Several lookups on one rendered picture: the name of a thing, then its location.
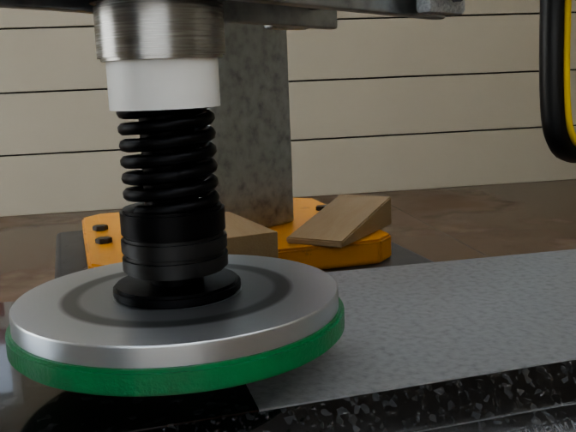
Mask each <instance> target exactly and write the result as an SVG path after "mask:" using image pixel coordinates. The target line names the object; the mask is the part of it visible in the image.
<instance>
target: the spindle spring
mask: <svg viewBox="0 0 576 432"><path fill-rule="evenodd" d="M207 108H209V107H205V108H193V109H178V110H161V111H117V112H116V114H117V116H118V118H122V119H138V117H155V116H164V115H171V114H178V113H185V112H192V111H193V112H194V115H193V116H187V117H175V118H168V119H160V120H151V121H141V122H131V123H120V124H119V125H118V127H117V131H118V133H119V134H120V135H144V134H153V133H162V132H170V131H178V130H184V129H195V132H191V133H185V134H179V135H166V136H157V137H148V138H132V139H124V140H122V141H120V143H119V148H120V149H121V151H123V152H126V153H137V152H150V151H159V150H168V149H175V148H182V147H192V146H195V149H192V150H188V151H182V152H176V153H162V154H153V155H141V154H134V155H126V156H122V158H121V159H120V164H121V166H122V167H124V168H125V169H144V168H156V167H165V166H173V165H184V164H189V163H194V162H196V165H195V166H190V167H185V168H180V169H173V170H166V171H147V172H142V170H133V171H126V172H124V174H122V178H121V179H122V181H123V183H125V184H128V185H133V187H128V188H126V189H125V190H124V191H123V198H124V199H125V200H126V201H132V202H150V201H170V200H177V199H182V198H188V197H192V196H197V195H198V196H199V197H200V198H198V199H195V200H191V201H182V202H177V203H171V204H162V205H148V206H136V207H135V208H134V212H133V213H141V214H166V213H186V212H194V211H199V210H203V209H207V208H210V207H213V206H214V205H216V204H217V203H218V202H219V193H218V192H217V191H216V190H215V188H216V187H217V186H218V184H219V180H218V177H216V176H215V175H214V174H213V173H214V172H215V171H216V170H217V167H218V164H217V162H216V161H215V159H213V158H212V157H213V156H214V154H216V152H217V148H216V145H214V144H213V143H212V142H210V141H211V140H212V139H214V138H215V134H216V131H215V129H214V128H213V127H211V126H208V125H209V124H212V122H213V121H214V119H215V116H214V113H213V112H211V111H210V110H208V109H207ZM195 179H197V180H198V182H197V183H191V184H185V185H180V186H175V187H167V188H158V189H144V188H143V186H144V185H158V184H168V183H180V182H186V181H190V180H195Z"/></svg>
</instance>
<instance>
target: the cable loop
mask: <svg viewBox="0 0 576 432"><path fill-rule="evenodd" d="M571 11H572V0H540V16H539V98H540V113H541V122H542V128H543V135H544V138H545V140H546V142H547V144H548V146H549V150H550V151H551V152H552V154H554V156H556V158H558V159H561V160H563V161H566V162H568V163H576V134H575V132H574V128H573V119H572V109H571V88H570V49H571Z"/></svg>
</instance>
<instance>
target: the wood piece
mask: <svg viewBox="0 0 576 432"><path fill-rule="evenodd" d="M225 231H226V233H227V246H226V248H227V250H228V255H258V256H267V257H274V258H279V252H278V232H276V231H274V230H272V229H269V228H267V227H266V226H263V225H259V224H257V223H256V222H253V221H251V220H249V219H246V218H243V217H241V216H239V215H236V214H234V213H231V212H225Z"/></svg>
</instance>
